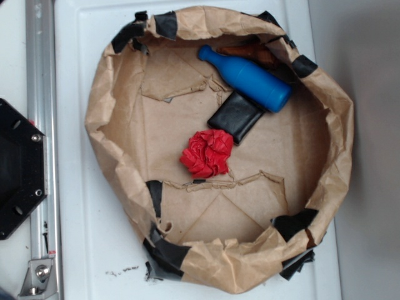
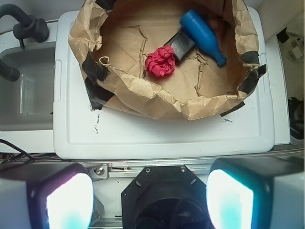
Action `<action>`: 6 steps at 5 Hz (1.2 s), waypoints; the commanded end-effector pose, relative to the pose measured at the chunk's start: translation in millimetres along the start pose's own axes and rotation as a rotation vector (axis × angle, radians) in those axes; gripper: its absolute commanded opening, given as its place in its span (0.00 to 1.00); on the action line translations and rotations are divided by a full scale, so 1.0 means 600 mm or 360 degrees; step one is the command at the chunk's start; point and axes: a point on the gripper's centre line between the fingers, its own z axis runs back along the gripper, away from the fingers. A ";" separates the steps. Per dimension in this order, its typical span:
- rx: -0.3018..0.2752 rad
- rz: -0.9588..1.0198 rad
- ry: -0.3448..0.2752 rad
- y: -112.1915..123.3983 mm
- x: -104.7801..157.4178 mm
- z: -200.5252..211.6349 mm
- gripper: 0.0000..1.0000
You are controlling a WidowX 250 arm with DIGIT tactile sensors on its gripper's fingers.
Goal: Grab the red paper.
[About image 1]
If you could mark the crumpled red paper ball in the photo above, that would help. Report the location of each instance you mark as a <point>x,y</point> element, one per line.
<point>207,153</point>

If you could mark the black leather wallet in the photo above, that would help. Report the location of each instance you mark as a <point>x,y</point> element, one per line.
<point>237,115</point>

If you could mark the brown paper bag bin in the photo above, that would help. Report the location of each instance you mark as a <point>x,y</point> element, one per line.
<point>286,179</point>

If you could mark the blue plastic bottle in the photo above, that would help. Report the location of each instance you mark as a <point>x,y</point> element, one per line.
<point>249,79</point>

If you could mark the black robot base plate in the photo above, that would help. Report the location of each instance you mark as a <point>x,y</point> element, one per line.
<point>22,169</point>

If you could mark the metal corner bracket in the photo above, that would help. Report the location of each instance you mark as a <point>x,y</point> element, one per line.
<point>40,280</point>

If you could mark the aluminium extrusion rail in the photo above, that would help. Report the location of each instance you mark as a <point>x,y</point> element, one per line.
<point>41,109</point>

